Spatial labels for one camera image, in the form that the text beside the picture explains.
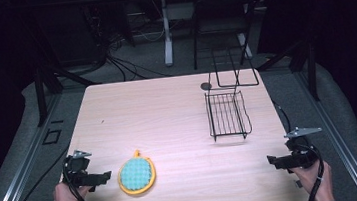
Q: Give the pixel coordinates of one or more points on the person's right hand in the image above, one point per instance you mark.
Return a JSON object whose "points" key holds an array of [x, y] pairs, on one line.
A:
{"points": [[314, 181]]}

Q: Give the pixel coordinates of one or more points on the teal sponge pad yellow rim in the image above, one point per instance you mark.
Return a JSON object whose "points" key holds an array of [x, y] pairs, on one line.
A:
{"points": [[136, 174]]}

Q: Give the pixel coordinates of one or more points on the black metal stand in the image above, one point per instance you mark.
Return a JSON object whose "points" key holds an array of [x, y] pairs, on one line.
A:
{"points": [[310, 66], [43, 94]]}

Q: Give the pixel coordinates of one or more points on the black chair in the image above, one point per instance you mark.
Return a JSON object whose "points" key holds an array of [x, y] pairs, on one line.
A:
{"points": [[221, 15]]}

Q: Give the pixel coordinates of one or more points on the white desk with metal legs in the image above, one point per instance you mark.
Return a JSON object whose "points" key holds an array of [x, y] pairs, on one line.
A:
{"points": [[166, 31]]}

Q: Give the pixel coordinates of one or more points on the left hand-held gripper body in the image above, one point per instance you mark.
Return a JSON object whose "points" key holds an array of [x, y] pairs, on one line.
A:
{"points": [[77, 168]]}

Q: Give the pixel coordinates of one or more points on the aluminium floor rail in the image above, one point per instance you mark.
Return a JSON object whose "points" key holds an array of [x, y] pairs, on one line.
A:
{"points": [[336, 137], [14, 188]]}

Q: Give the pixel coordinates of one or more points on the person's left hand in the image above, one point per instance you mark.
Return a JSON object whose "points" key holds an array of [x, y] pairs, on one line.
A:
{"points": [[65, 199]]}

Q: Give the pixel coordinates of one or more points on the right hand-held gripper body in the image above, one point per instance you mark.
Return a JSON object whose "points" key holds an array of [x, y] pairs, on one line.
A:
{"points": [[301, 153]]}

